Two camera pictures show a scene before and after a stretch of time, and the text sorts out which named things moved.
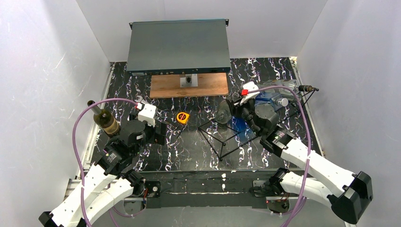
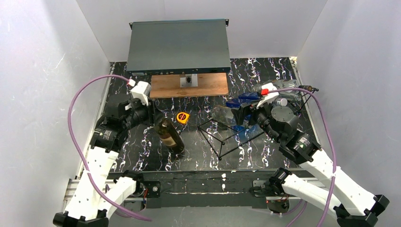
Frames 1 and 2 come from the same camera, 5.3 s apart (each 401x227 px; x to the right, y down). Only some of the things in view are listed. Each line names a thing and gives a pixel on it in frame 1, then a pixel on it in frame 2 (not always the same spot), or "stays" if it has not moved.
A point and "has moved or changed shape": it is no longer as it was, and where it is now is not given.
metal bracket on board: [190, 80] stays
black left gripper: [160, 133] -> [151, 112]
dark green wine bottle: [104, 119] has moved or changed shape
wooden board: [167, 86] stays
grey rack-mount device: [161, 47] stays
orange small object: [182, 117] stays
